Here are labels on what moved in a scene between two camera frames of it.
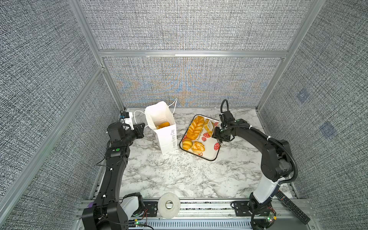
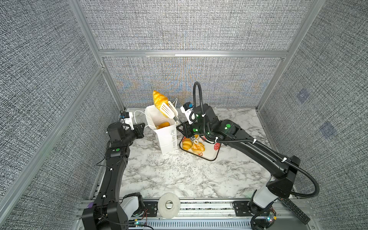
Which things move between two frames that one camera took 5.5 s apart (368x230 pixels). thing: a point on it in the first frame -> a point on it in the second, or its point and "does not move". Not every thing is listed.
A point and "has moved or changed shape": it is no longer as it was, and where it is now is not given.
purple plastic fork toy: x=90 y=204 does not move
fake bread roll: x=163 y=124 does not move
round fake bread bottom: x=198 y=147 does not move
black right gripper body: x=221 y=133 -> x=191 y=130
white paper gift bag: x=160 y=117 does not move
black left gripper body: x=131 y=136 does not move
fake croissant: x=205 y=124 has moved or changed shape
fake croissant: x=187 y=144 does not move
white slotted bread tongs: x=210 y=125 has moved or changed shape
